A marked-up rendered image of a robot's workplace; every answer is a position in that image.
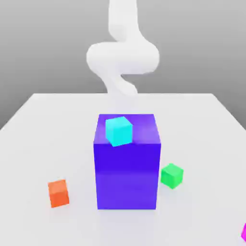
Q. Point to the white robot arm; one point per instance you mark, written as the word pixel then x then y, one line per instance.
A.
pixel 123 57

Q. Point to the small cyan cube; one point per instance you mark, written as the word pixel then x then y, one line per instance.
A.
pixel 119 132

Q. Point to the small green cube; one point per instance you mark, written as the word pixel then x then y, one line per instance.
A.
pixel 171 176

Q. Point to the small orange cube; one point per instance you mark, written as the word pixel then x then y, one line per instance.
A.
pixel 58 194

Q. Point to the small magenta cube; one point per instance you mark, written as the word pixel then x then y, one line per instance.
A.
pixel 244 232

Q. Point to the large blue box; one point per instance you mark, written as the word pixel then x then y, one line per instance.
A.
pixel 126 176

